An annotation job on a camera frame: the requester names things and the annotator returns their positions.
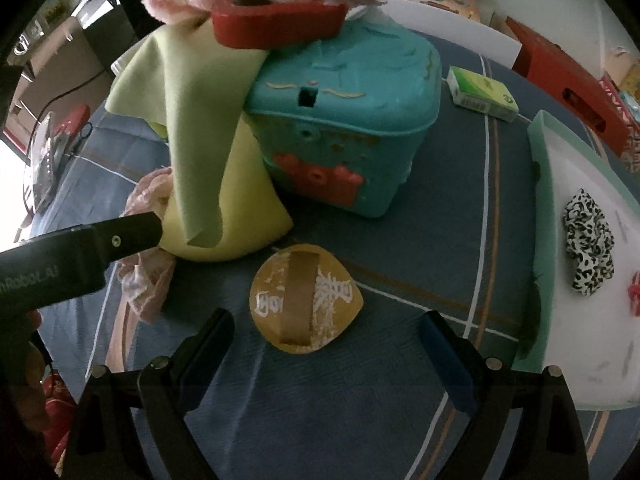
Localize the leopard print scrunchie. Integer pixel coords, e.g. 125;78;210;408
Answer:
562;188;616;299

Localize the light green cloth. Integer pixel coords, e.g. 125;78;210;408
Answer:
105;21;271;249

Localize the black power cable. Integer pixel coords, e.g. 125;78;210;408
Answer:
29;66;110;161

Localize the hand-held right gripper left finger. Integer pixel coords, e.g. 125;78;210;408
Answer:
65;307;236;480

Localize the red cardboard box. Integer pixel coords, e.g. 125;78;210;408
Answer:
504;16;632;157

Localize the gold round packet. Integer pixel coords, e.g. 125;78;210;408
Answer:
248;243;365;356

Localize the white chair back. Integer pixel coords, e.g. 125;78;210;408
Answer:
350;0;524;69

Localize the red plastic object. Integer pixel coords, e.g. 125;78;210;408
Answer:
209;0;349;52

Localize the red floral cloth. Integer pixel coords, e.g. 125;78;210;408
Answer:
41;372;72;463

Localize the pink lace scrunchie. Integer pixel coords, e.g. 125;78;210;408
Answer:
116;166;177;327

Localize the person's left hand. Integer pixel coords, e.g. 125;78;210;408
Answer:
4;311;52;432

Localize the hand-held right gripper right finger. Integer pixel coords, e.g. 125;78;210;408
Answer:
420;310;591;480

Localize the beige paper gift bag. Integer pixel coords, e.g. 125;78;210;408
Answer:
607;46;640;89

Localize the red clothes iron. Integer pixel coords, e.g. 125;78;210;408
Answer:
31;104;94;212

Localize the blue plaid bed sheet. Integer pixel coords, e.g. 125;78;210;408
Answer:
30;45;626;480

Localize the white tray with teal rim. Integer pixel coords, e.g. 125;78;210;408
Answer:
519;109;640;412

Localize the green tissue pack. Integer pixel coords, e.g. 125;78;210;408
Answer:
446;65;520;124

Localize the teal plastic box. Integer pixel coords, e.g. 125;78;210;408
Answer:
244;15;444;219

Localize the yellow cloth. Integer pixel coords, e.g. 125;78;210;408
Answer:
159;119;294;264

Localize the patterned red white bag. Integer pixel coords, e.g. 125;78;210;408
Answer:
597;72;640;173

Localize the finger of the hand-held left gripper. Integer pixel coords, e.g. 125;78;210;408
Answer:
100;211;164;263

